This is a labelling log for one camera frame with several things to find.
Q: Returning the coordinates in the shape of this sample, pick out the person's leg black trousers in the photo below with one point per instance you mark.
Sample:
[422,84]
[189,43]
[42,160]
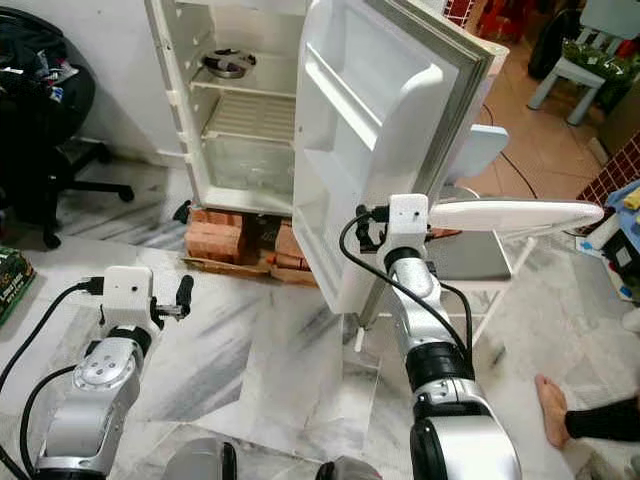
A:
[600,420]

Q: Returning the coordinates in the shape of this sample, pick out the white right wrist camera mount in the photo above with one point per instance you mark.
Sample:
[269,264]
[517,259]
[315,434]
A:
[409,222]

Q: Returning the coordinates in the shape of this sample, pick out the red plastic stool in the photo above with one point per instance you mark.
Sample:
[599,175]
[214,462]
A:
[500,20]

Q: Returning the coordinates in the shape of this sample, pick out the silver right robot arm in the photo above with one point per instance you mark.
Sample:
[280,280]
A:
[445,335]

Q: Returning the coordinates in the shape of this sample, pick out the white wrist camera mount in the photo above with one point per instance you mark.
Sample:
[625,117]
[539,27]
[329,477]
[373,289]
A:
[409,222]
[130,295]

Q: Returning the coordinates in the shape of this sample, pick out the clear fridge crisper drawer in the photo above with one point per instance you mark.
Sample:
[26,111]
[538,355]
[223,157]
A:
[248,165]

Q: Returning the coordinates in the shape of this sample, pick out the light blue children's chair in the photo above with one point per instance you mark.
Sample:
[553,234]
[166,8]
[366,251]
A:
[565,75]

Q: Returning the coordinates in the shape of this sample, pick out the black office chair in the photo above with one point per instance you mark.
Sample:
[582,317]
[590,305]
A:
[60,185]

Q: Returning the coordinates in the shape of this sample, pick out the black bag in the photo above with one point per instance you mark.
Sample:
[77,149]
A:
[40,80]

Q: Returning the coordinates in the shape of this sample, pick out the grey left robot leg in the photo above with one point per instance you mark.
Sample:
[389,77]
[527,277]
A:
[200,460]

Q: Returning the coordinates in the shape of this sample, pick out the grey robot leg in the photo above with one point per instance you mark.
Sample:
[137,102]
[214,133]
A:
[200,460]
[348,470]

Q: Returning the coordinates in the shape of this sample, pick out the green bag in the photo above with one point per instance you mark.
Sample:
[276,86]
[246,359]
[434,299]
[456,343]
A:
[600,60]

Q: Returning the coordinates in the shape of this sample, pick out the white baby high chair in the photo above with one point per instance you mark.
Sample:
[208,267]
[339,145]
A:
[510,215]

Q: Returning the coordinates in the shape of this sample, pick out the white fridge door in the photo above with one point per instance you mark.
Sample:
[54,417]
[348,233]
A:
[380,120]

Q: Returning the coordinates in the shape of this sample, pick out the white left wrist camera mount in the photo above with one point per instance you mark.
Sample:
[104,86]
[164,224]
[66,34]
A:
[130,295]

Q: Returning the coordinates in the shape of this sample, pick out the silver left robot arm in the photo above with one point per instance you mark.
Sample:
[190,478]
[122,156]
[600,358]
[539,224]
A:
[105,395]

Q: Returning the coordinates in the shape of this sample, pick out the grey right robot leg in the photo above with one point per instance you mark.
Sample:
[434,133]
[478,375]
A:
[348,470]

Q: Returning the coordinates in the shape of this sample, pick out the red brick stack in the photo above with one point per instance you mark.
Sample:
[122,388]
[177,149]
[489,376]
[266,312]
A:
[298,255]
[217,237]

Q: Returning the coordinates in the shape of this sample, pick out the metal bowl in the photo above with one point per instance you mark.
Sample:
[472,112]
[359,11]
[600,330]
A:
[229,64]

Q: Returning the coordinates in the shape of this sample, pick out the dark green carton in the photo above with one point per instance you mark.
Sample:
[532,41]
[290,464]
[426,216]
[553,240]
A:
[15,285]

